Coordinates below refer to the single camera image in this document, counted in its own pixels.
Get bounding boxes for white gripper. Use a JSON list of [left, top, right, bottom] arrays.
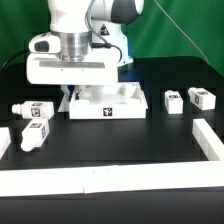
[[26, 32, 118, 100]]

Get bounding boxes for white square tabletop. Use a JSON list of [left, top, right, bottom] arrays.
[[58, 82, 148, 119]]

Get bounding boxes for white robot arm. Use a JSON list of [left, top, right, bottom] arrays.
[[26, 0, 144, 88]]

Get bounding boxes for green backdrop curtain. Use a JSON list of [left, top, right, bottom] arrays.
[[0, 0, 224, 76]]

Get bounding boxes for black cable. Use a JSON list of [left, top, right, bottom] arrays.
[[1, 49, 31, 69]]

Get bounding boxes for white left fence wall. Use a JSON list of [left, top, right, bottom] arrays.
[[0, 127, 11, 159]]

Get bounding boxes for white fence wall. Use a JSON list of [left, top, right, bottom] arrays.
[[0, 161, 224, 197], [0, 127, 11, 159], [192, 119, 224, 162]]

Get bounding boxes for white front fence wall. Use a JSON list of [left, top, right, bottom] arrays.
[[0, 161, 224, 197]]

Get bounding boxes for white cable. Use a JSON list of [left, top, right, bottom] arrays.
[[153, 0, 210, 64]]

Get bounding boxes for white right fence wall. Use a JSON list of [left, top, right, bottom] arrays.
[[192, 119, 224, 162]]

